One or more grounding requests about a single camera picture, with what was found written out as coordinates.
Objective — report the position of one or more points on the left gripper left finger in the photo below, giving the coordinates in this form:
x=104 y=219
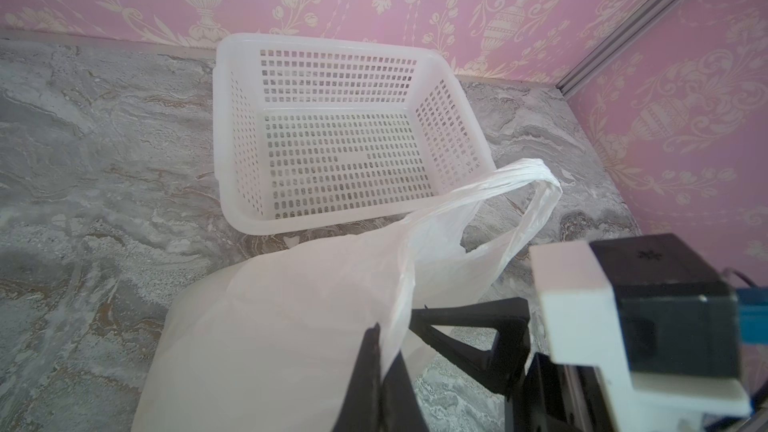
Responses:
x=361 y=411

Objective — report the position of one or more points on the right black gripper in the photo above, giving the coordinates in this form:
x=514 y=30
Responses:
x=490 y=342

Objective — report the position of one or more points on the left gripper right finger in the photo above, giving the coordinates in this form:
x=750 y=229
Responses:
x=400 y=411

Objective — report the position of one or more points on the white plastic bag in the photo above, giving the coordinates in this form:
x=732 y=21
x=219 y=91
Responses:
x=269 y=344

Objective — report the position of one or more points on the white perforated plastic basket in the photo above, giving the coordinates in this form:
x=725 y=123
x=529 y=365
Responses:
x=313 y=132

